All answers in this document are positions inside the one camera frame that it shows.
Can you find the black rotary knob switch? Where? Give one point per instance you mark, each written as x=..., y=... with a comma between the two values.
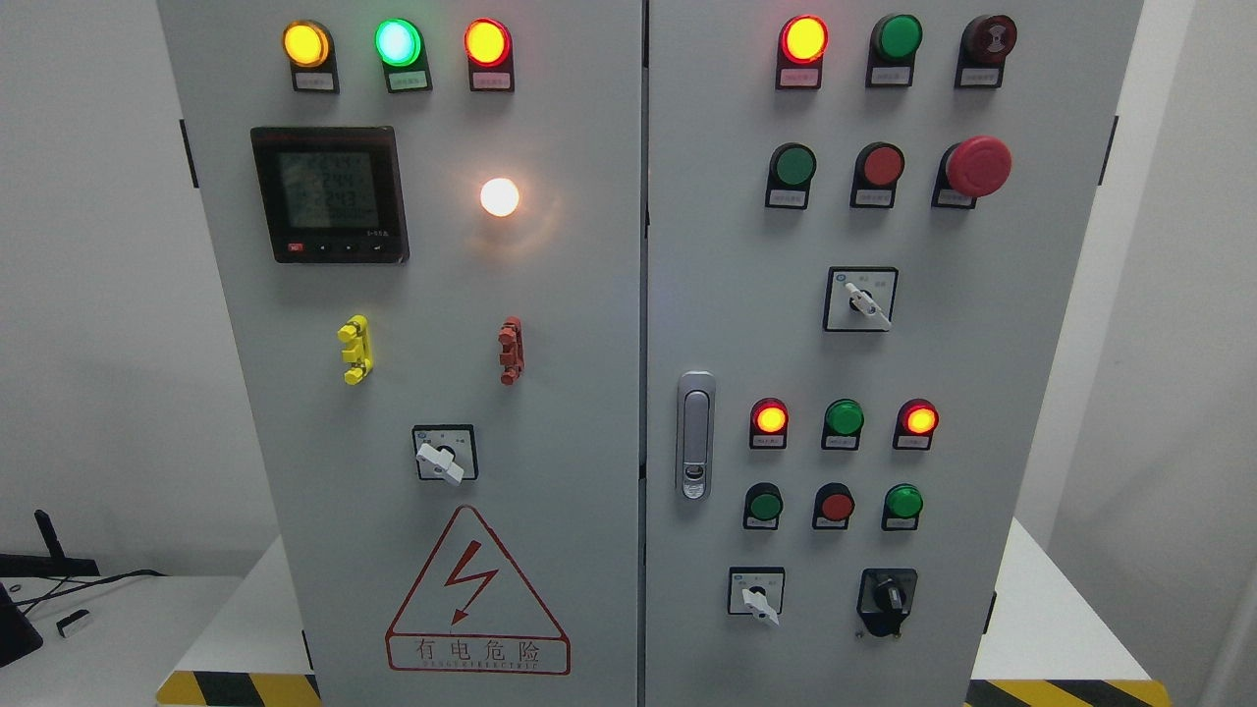
x=885, y=600

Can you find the grey electrical control cabinet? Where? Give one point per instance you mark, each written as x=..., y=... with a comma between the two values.
x=639, y=134

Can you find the red terminal connector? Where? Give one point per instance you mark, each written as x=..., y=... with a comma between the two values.
x=511, y=353

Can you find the red lit lamp middle left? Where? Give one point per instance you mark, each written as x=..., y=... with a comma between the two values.
x=768, y=426

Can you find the green push button lower left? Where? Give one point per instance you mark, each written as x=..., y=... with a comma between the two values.
x=763, y=506

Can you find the green push button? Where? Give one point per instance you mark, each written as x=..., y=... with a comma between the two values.
x=763, y=506
x=790, y=172

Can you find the white glowing indicator lamp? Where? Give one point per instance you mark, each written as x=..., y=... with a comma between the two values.
x=500, y=197

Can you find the green lamp middle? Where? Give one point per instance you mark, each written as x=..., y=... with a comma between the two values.
x=842, y=425

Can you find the green push button upper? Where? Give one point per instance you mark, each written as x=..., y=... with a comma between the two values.
x=790, y=172

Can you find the red push button lower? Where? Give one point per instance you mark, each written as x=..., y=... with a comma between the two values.
x=832, y=508

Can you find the red push button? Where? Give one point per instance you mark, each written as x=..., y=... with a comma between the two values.
x=832, y=508
x=877, y=169

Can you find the yellow terminal connector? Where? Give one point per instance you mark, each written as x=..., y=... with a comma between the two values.
x=356, y=352

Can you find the red lamp middle right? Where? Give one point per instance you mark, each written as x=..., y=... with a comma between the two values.
x=915, y=425

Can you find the red danger warning sticker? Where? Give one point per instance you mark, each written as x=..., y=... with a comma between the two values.
x=472, y=610

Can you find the green lamp lower right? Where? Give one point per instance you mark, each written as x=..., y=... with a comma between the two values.
x=902, y=508

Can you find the red push button upper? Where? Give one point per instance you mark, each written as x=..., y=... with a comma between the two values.
x=877, y=169

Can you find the black digital power meter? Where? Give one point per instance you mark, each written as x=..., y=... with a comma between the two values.
x=332, y=194

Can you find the red indicator lamp left door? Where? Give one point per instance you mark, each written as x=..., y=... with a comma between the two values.
x=490, y=53

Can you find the red lit lamp right door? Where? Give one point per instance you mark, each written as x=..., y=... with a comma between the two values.
x=804, y=40

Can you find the green lit indicator lamp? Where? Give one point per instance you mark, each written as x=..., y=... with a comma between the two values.
x=402, y=52

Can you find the red emergency stop button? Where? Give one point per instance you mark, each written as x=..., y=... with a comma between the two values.
x=973, y=168

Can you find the green lamp top right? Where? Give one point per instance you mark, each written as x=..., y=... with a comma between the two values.
x=892, y=50

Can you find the yellow indicator lamp top left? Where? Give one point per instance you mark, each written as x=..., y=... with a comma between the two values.
x=312, y=61

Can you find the black device with antenna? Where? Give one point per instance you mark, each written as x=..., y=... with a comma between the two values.
x=54, y=562

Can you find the small white black adapter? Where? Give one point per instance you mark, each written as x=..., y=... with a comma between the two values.
x=73, y=622

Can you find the black object at left edge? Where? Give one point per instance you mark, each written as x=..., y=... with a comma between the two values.
x=18, y=638

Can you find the silver door lock handle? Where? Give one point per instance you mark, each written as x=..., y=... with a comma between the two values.
x=693, y=452

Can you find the white selector switch left door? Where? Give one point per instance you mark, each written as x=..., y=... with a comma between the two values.
x=445, y=452

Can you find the white selector switch upper right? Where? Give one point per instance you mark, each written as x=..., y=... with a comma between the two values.
x=860, y=299

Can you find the white selector switch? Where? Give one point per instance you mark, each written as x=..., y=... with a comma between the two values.
x=860, y=299
x=757, y=592

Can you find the white selector switch lower right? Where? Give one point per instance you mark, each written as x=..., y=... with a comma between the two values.
x=757, y=592

